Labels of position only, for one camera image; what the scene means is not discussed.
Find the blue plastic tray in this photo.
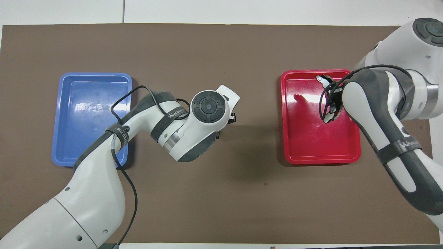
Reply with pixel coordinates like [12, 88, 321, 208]
[51, 72, 133, 168]

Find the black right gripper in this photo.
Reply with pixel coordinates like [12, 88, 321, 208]
[327, 82, 343, 114]

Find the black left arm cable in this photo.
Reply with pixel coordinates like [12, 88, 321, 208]
[110, 85, 191, 247]

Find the red plastic tray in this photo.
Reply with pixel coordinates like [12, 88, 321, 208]
[280, 69, 361, 165]

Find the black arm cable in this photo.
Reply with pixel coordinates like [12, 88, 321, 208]
[110, 85, 191, 247]
[318, 64, 414, 122]

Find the brown table mat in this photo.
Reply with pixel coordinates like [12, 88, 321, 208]
[0, 24, 440, 244]

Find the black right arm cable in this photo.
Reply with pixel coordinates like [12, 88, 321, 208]
[318, 64, 414, 122]

